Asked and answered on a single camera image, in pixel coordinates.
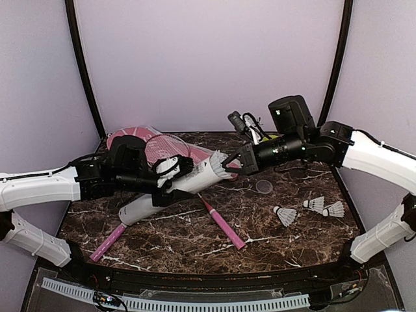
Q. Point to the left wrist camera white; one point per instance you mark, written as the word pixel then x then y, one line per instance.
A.
pixel 172 168

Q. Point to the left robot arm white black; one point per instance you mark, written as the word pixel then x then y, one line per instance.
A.
pixel 125 167

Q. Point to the pink racket bag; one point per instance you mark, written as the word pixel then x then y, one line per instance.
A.
pixel 195 152

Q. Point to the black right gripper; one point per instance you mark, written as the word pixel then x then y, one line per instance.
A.
pixel 250 165

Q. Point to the white shuttlecock tube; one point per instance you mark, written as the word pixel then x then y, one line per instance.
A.
pixel 199 179

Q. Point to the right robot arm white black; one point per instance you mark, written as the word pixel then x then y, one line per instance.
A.
pixel 341 146

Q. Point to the black frame post left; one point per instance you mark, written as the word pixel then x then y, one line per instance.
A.
pixel 82 67

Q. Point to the grey cable duct front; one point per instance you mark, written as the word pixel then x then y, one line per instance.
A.
pixel 131 303

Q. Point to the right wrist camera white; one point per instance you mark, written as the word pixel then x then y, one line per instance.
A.
pixel 247 125

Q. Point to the pink racket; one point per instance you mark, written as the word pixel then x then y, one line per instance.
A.
pixel 226 228
pixel 109 241

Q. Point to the pink racket bottom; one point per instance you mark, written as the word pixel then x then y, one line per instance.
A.
pixel 109 241

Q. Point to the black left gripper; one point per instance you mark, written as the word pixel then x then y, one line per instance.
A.
pixel 165 199

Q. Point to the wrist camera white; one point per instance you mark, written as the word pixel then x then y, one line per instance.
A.
pixel 247 125
pixel 172 168

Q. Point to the pink racket top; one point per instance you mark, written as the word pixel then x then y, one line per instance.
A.
pixel 226 228

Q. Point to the clear tube lid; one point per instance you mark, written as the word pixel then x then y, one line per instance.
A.
pixel 264 187

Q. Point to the green plastic bowl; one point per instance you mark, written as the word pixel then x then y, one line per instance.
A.
pixel 264 139

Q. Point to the black frame post right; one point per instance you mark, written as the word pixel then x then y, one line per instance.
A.
pixel 337 62

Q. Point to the black frame post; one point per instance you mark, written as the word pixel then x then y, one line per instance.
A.
pixel 337 62
pixel 82 67

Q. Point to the white shuttlecock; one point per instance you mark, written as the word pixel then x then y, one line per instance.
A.
pixel 216 160
pixel 286 216
pixel 336 210
pixel 316 205

